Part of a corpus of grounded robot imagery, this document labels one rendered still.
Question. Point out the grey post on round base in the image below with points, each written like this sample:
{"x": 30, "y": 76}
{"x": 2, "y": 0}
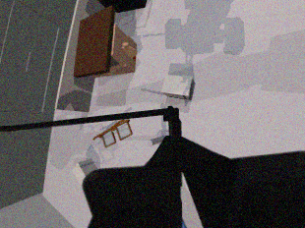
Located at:
{"x": 159, "y": 138}

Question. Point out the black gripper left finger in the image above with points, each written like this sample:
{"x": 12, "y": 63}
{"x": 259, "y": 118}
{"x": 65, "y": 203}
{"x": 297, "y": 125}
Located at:
{"x": 151, "y": 184}

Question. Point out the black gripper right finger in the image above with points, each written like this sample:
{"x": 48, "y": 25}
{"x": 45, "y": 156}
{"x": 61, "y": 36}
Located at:
{"x": 217, "y": 183}

